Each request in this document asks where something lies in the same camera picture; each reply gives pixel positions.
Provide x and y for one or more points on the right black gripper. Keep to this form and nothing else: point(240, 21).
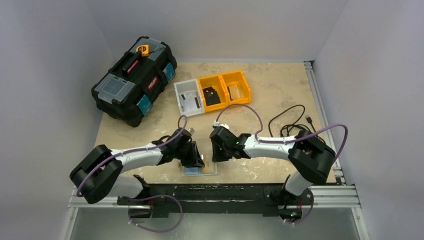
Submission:
point(218, 149)

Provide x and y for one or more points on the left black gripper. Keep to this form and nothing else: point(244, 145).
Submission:
point(193, 153)

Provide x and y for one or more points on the white lion VIP card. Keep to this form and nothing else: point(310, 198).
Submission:
point(192, 101)

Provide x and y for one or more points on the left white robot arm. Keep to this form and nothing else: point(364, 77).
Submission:
point(100, 173)

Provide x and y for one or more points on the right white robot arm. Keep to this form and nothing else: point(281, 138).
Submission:
point(311, 157)

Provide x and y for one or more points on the black and white cards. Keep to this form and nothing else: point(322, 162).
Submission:
point(184, 99)

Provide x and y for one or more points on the right yellow plastic bin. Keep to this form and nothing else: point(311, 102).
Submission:
point(236, 78)

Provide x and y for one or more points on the yellow plastic bin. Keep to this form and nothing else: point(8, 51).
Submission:
point(214, 81)
point(236, 78)

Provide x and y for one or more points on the white plastic bin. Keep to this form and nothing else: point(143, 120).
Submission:
point(189, 98)

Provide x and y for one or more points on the middle yellow plastic bin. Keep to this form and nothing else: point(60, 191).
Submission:
point(214, 81)

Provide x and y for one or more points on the black plastic toolbox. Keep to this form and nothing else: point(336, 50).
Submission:
point(129, 89)

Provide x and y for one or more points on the yellow tape measure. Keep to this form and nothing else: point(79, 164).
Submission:
point(143, 50)

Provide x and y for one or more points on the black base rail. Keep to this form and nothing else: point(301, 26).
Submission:
point(266, 199)

